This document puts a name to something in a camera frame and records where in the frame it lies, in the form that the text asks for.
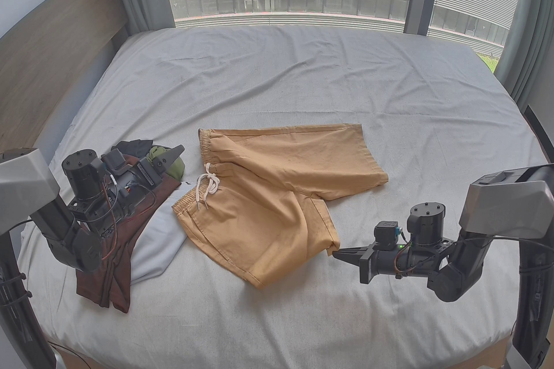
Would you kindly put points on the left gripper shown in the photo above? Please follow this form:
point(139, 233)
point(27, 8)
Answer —
point(134, 188)

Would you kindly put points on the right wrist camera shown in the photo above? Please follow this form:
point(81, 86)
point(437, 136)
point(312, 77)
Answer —
point(386, 233)

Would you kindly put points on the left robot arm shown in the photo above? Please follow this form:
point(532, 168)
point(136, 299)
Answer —
point(30, 181)

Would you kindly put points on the black garment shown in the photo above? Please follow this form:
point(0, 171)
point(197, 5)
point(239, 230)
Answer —
point(134, 146)

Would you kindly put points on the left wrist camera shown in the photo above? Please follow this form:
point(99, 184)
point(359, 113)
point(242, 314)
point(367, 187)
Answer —
point(114, 159)

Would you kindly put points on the pale grey garment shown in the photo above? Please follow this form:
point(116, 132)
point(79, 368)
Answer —
point(160, 237)

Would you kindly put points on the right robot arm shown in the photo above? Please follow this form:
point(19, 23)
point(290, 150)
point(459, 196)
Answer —
point(502, 203)

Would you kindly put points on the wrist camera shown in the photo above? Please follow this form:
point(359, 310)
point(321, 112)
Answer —
point(114, 159)
point(386, 233)

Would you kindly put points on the brown garment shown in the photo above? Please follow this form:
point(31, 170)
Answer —
point(108, 272)

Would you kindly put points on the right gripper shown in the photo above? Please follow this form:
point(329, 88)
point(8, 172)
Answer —
point(389, 263)

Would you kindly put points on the green garment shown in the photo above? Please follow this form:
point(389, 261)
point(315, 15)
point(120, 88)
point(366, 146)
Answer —
point(175, 170)

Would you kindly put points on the tan shorts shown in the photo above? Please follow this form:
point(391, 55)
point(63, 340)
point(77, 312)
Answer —
point(281, 194)

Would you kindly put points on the bed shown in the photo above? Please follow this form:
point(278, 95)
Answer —
point(303, 77)

